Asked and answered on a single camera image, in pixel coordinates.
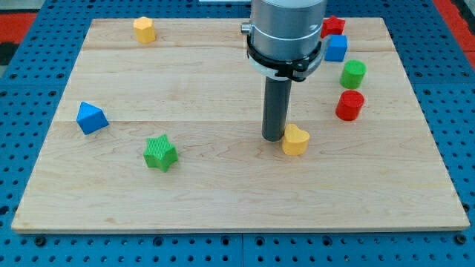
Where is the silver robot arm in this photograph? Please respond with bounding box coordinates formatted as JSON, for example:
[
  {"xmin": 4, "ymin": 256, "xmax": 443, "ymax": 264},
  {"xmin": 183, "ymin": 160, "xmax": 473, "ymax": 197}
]
[{"xmin": 241, "ymin": 0, "xmax": 331, "ymax": 82}]

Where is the red cylinder block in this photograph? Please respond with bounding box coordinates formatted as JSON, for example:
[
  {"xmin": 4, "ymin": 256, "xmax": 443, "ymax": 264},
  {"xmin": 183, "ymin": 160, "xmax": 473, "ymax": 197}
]
[{"xmin": 335, "ymin": 90, "xmax": 365, "ymax": 121}]

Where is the yellow hexagon block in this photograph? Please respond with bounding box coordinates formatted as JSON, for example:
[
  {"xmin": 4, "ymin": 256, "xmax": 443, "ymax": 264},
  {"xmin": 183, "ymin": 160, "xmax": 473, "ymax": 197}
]
[{"xmin": 133, "ymin": 16, "xmax": 156, "ymax": 44}]

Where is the wooden board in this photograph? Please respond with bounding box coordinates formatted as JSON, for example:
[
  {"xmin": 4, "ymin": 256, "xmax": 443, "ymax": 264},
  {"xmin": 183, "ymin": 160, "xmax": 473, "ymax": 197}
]
[{"xmin": 11, "ymin": 18, "xmax": 470, "ymax": 234}]

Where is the blue cube block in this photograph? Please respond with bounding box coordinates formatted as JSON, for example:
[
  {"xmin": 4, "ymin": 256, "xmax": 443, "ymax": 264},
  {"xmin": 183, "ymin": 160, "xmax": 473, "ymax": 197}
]
[{"xmin": 324, "ymin": 35, "xmax": 348, "ymax": 62}]

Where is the green cylinder block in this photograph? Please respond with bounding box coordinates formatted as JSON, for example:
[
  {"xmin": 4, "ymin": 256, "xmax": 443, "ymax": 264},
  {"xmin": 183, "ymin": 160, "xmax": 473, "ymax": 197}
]
[{"xmin": 340, "ymin": 60, "xmax": 367, "ymax": 89}]

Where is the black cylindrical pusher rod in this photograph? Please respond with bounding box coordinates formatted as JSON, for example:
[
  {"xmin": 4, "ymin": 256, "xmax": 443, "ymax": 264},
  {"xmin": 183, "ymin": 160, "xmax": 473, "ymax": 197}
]
[{"xmin": 262, "ymin": 77, "xmax": 292, "ymax": 142}]

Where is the blue triangle block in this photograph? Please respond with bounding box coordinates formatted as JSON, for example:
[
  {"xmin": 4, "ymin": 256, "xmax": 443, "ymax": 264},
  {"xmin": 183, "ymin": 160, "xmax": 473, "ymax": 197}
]
[{"xmin": 76, "ymin": 102, "xmax": 108, "ymax": 135}]

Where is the green star block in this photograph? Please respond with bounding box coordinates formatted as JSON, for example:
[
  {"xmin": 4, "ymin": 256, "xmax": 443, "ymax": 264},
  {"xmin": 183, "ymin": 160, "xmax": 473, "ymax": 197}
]
[{"xmin": 142, "ymin": 134, "xmax": 178, "ymax": 173}]

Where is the yellow heart block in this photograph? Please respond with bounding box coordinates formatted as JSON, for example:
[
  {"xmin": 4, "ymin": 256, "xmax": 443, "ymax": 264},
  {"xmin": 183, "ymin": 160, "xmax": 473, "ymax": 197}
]
[{"xmin": 282, "ymin": 124, "xmax": 310, "ymax": 156}]

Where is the red star block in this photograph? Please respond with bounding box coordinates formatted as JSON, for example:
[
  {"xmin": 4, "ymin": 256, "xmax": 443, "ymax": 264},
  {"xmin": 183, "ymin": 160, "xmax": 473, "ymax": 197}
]
[{"xmin": 321, "ymin": 15, "xmax": 346, "ymax": 38}]

